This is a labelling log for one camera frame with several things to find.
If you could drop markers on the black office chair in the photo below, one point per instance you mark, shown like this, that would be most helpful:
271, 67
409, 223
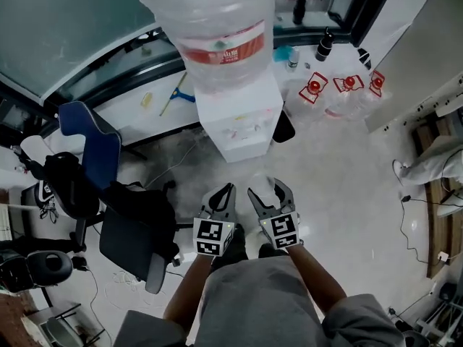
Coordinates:
130, 244

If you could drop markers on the clear plastic cup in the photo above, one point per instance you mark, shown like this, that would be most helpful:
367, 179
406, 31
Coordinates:
262, 188

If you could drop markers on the person's gray clothing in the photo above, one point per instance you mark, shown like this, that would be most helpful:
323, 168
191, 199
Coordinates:
260, 302

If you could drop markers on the person's right shoe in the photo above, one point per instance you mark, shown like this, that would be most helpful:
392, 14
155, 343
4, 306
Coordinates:
269, 249

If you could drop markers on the pale locker cabinet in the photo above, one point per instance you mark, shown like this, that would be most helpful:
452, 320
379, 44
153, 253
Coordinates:
405, 85

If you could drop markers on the yellow sponge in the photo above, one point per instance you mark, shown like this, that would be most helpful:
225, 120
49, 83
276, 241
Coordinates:
146, 99

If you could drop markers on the red hot water tap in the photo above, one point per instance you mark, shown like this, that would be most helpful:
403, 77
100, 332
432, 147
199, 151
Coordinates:
231, 133

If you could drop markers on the large clear water bottle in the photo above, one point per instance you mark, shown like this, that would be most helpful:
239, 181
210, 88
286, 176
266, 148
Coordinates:
217, 31

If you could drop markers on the clear plastic drink bottle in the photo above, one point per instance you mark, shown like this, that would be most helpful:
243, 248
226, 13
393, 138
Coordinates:
293, 61

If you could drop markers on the blue office chair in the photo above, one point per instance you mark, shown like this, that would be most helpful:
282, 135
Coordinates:
94, 136

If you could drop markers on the teal cold water tap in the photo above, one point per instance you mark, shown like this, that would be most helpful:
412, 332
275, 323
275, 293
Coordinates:
258, 127

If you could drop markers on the white office chair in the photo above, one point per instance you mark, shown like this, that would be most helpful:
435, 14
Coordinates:
34, 145

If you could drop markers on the clear jug with red cap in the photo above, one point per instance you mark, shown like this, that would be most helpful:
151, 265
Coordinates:
372, 103
341, 107
304, 107

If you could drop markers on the white charger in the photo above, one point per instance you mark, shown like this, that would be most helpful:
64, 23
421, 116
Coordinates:
443, 256

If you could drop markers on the wooden platform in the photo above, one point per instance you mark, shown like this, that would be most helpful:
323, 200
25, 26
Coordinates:
437, 230

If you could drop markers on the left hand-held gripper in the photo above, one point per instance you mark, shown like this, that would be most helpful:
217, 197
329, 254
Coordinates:
211, 237

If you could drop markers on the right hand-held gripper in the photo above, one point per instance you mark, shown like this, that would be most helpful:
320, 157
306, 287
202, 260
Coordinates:
284, 231

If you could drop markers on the person's right forearm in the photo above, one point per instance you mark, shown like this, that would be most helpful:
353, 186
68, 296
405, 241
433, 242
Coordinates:
314, 280

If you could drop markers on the black slim bottle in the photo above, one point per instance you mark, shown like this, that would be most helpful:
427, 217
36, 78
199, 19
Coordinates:
298, 13

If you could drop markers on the white water dispenser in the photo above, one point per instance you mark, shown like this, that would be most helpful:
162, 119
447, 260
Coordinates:
238, 150

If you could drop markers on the person's left forearm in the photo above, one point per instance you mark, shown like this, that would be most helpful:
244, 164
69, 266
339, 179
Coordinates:
188, 295

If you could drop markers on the blue window squeegee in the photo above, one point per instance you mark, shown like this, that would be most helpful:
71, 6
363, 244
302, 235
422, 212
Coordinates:
181, 95

